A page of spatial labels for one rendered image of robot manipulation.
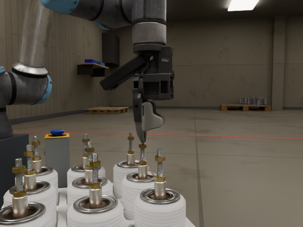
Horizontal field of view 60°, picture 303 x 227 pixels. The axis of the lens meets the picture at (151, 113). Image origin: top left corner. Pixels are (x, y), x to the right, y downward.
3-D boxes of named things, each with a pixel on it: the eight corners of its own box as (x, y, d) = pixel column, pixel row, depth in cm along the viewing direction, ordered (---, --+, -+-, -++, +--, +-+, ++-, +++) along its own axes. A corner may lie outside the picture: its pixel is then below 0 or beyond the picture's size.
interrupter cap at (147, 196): (176, 208, 44) (176, 204, 44) (134, 203, 46) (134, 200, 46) (183, 192, 52) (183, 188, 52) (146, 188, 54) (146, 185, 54)
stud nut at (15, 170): (18, 174, 40) (17, 168, 40) (9, 173, 41) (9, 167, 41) (28, 170, 42) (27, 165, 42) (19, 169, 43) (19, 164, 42)
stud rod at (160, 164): (161, 190, 48) (161, 149, 48) (156, 189, 49) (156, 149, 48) (163, 188, 49) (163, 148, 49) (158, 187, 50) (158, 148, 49)
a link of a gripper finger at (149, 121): (161, 145, 55) (162, 101, 55) (134, 144, 56) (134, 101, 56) (163, 143, 58) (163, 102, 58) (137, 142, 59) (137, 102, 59)
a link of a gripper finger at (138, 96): (140, 122, 55) (140, 80, 54) (132, 122, 55) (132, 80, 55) (144, 121, 59) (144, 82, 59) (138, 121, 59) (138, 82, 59)
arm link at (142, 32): (127, 23, 55) (137, 32, 63) (127, 45, 55) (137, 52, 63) (163, 21, 53) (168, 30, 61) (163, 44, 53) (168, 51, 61)
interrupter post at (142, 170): (149, 179, 60) (149, 165, 59) (140, 180, 59) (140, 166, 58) (145, 176, 62) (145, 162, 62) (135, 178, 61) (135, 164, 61)
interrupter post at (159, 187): (164, 201, 48) (165, 183, 47) (152, 199, 48) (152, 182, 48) (167, 196, 50) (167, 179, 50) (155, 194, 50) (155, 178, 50)
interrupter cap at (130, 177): (165, 181, 59) (165, 178, 58) (133, 186, 55) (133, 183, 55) (150, 172, 65) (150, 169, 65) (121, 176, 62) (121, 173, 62)
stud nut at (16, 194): (19, 198, 40) (18, 192, 40) (10, 197, 41) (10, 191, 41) (28, 193, 42) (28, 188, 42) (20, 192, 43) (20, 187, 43)
